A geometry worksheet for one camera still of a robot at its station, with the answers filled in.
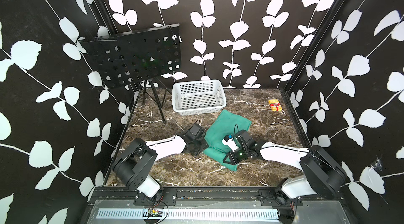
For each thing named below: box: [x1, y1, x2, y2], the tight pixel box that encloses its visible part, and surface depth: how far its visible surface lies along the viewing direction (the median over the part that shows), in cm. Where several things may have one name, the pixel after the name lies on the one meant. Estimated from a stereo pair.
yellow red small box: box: [267, 98, 283, 112], surface depth 113 cm
